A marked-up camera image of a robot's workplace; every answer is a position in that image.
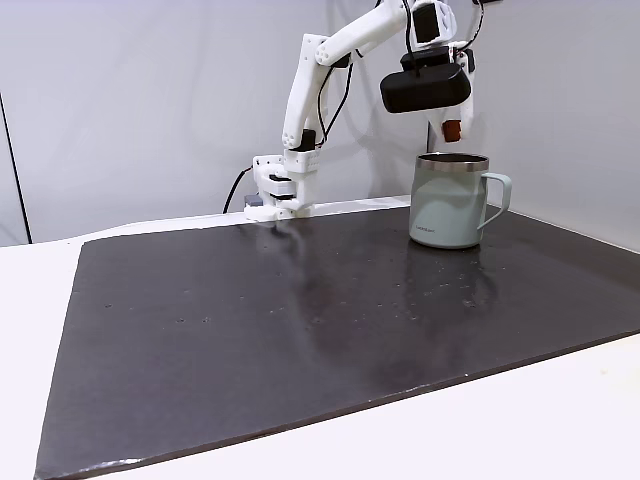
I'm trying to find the black camera cable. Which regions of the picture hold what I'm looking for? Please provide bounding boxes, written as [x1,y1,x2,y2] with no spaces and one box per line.
[467,0,489,47]

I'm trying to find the black oval camera box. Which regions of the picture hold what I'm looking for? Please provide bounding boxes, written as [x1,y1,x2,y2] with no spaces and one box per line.
[379,62,474,116]

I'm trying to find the pale green metal mug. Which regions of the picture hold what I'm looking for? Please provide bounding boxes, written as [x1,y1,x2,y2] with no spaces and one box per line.
[408,152,514,250]

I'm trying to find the black power cable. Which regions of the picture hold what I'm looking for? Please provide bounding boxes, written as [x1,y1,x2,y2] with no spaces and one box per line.
[221,168,254,215]

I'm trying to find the dark grey table mat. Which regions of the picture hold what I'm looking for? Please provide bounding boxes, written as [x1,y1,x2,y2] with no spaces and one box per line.
[32,202,640,480]

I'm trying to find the black arm motor cable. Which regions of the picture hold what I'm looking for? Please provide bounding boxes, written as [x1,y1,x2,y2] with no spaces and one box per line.
[312,54,364,149]

